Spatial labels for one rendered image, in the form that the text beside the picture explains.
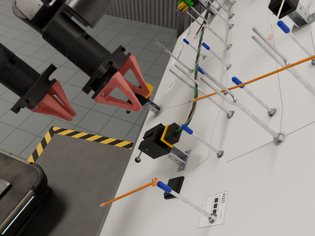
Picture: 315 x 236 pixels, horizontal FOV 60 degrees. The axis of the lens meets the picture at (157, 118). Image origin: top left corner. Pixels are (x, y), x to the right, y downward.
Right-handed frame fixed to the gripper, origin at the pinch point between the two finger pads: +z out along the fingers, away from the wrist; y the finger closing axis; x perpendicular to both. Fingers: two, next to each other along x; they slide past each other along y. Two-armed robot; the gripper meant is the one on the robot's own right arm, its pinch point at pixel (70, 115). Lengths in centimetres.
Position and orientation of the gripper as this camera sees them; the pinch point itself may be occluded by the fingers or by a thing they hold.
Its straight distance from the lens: 58.5
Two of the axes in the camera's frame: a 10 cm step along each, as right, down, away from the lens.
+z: 6.7, 6.0, 4.3
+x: -6.6, 2.2, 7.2
